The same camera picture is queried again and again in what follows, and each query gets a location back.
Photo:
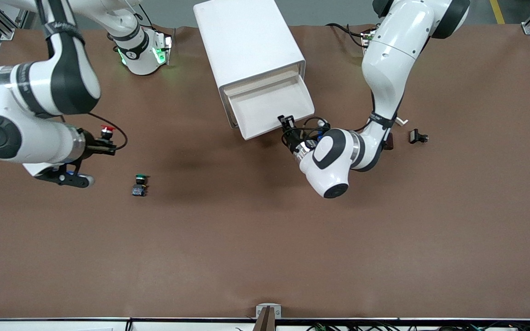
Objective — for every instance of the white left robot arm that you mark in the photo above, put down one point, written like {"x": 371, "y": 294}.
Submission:
{"x": 394, "y": 55}

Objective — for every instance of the brown table cover sheet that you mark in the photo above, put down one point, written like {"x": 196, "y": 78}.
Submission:
{"x": 265, "y": 239}

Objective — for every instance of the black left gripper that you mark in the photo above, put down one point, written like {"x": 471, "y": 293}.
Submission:
{"x": 291, "y": 139}

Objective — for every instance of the brown cylinder capacitor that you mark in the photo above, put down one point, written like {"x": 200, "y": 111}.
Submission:
{"x": 390, "y": 143}

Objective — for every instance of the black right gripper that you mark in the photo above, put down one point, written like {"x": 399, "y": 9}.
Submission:
{"x": 91, "y": 143}

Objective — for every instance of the white curved pipe clamp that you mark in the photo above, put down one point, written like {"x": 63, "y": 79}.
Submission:
{"x": 401, "y": 121}

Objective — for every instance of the red push button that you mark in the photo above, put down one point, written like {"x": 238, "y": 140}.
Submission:
{"x": 106, "y": 128}

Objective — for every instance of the green push button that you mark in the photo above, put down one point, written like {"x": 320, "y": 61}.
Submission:
{"x": 139, "y": 190}

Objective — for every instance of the grey metal edge bracket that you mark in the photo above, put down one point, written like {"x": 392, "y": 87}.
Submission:
{"x": 260, "y": 309}

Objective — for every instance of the small black clip part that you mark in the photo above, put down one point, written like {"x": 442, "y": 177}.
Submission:
{"x": 414, "y": 136}

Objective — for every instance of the black table edge rail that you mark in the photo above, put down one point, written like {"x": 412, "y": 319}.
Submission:
{"x": 62, "y": 318}

